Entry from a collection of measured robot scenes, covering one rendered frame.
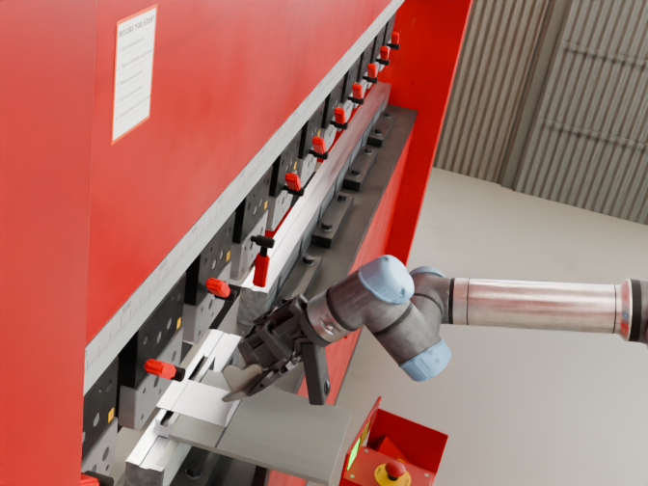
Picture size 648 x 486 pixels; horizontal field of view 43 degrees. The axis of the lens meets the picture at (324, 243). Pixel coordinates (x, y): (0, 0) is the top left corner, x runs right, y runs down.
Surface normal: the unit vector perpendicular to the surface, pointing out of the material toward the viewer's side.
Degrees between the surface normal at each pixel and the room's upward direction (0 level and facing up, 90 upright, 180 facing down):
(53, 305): 90
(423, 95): 90
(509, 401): 0
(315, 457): 0
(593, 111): 90
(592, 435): 0
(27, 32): 90
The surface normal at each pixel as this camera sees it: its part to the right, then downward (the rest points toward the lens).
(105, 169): 0.96, 0.25
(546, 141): -0.26, 0.42
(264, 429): 0.16, -0.87
